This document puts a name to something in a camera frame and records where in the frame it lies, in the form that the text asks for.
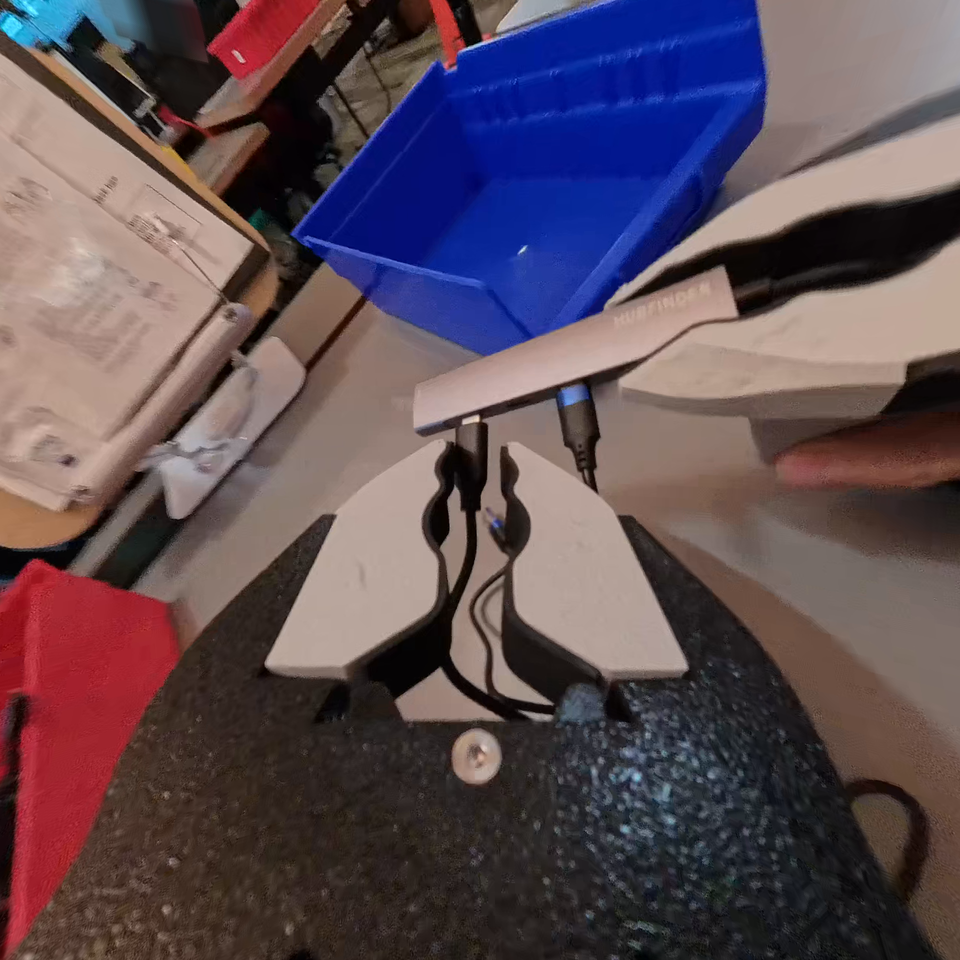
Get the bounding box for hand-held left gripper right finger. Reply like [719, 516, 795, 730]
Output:
[498, 441, 691, 706]

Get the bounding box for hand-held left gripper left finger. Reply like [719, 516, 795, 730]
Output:
[264, 438, 456, 697]

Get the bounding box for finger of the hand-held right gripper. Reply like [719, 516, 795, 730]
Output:
[611, 116, 960, 303]
[618, 251, 960, 460]

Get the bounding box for black hub cable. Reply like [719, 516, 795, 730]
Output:
[731, 255, 826, 312]

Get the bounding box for black USB cable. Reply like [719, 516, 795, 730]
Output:
[438, 418, 560, 721]

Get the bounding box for black cable with blue plug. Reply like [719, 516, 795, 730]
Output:
[468, 382, 601, 714]

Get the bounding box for grey USB hub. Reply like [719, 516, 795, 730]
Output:
[412, 266, 740, 436]

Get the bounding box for red plastic bin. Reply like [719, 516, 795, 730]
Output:
[0, 558, 181, 957]
[206, 0, 346, 80]

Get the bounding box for blue plastic bin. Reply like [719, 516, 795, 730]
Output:
[292, 0, 768, 357]

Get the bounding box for grey desk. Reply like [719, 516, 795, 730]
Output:
[71, 0, 960, 960]

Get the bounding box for person's right hand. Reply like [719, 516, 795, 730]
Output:
[776, 416, 960, 490]

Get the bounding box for white document stand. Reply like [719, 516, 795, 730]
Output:
[82, 300, 307, 520]

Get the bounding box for wooden document board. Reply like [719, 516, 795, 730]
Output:
[0, 33, 280, 550]

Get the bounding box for white printed paper sheets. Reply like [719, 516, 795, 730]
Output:
[0, 56, 256, 511]

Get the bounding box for wooden background table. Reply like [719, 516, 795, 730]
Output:
[191, 0, 354, 192]

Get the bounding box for orange strap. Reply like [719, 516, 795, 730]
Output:
[431, 0, 462, 70]

